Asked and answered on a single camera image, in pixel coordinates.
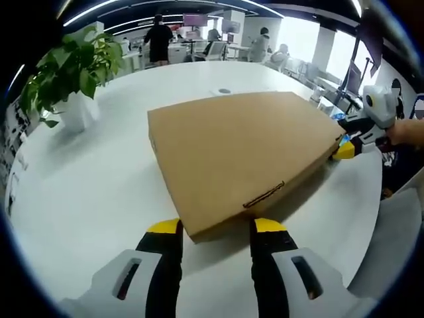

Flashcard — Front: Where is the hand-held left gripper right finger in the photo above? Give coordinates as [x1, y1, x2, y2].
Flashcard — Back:
[249, 217, 379, 318]

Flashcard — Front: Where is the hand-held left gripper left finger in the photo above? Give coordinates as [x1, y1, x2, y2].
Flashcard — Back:
[60, 217, 184, 318]

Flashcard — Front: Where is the brown cardboard shoe box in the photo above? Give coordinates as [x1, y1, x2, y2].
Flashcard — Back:
[147, 91, 347, 244]

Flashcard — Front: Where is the dark desk monitor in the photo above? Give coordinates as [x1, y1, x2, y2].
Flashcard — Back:
[346, 61, 364, 97]

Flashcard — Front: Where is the dark panel on stand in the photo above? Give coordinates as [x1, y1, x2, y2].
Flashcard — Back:
[356, 19, 385, 79]

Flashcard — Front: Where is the grey mesh office chair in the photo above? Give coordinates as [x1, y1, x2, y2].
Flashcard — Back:
[347, 187, 424, 299]

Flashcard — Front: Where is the white office chair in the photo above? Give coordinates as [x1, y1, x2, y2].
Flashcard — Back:
[198, 41, 228, 63]

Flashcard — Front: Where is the dark screen on stand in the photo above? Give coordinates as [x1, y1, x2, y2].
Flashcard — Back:
[221, 19, 242, 34]

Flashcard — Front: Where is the green plant in white pot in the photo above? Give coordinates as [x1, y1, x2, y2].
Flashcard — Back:
[21, 26, 125, 133]

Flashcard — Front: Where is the purple wall screen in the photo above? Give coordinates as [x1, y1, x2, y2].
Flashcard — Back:
[183, 13, 209, 27]

